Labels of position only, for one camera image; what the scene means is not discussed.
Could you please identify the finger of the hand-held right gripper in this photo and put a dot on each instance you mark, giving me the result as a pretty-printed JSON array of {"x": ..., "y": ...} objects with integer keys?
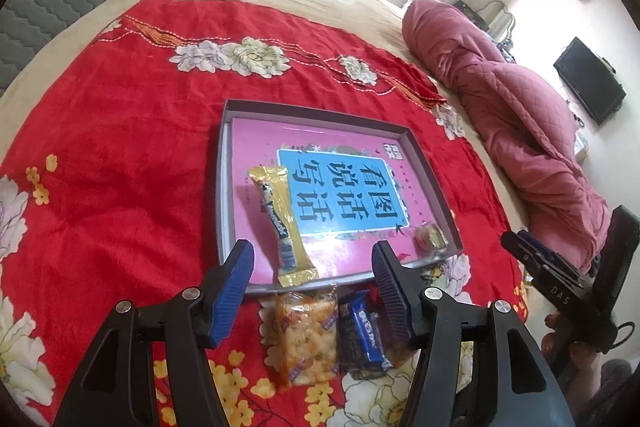
[
  {"x": 555, "y": 262},
  {"x": 520, "y": 252}
]

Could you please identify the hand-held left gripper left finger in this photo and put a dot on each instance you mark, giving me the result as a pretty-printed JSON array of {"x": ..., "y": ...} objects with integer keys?
[{"x": 230, "y": 289}]

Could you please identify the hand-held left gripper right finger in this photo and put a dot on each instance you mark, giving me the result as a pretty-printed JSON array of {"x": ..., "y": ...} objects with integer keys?
[{"x": 392, "y": 292}]

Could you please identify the blue cookie packet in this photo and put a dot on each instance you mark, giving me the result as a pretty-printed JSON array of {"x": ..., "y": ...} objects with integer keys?
[{"x": 360, "y": 332}]

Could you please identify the grey cardboard box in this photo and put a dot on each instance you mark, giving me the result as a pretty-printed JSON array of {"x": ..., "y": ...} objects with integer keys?
[{"x": 223, "y": 207}]

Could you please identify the rice cracker packet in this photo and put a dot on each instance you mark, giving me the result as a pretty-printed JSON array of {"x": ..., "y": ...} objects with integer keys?
[{"x": 305, "y": 337}]

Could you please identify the person's right forearm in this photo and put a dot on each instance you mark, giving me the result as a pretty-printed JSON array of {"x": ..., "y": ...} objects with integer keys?
[{"x": 617, "y": 382}]

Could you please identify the person's right hand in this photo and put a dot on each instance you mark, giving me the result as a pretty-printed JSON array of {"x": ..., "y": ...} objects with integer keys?
[{"x": 585, "y": 359}]

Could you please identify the round pastry clear packet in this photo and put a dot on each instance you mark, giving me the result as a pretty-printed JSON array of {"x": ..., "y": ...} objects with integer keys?
[{"x": 430, "y": 238}]

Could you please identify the yellow snack bar packet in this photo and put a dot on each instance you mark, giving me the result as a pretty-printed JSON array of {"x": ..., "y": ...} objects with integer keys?
[{"x": 280, "y": 217}]

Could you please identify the pink quilted duvet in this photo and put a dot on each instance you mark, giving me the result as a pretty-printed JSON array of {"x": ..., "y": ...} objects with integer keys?
[{"x": 500, "y": 107}]

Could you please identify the pink book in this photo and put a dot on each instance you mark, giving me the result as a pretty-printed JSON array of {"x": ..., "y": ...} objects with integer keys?
[{"x": 350, "y": 147}]

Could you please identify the red floral blanket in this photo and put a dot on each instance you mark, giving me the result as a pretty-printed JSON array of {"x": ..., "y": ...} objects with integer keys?
[{"x": 125, "y": 157}]

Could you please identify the black flat television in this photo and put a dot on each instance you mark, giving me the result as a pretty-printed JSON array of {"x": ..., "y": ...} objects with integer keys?
[{"x": 590, "y": 79}]

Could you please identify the beige bed sheet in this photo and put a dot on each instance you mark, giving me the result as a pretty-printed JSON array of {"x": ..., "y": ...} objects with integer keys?
[{"x": 325, "y": 7}]

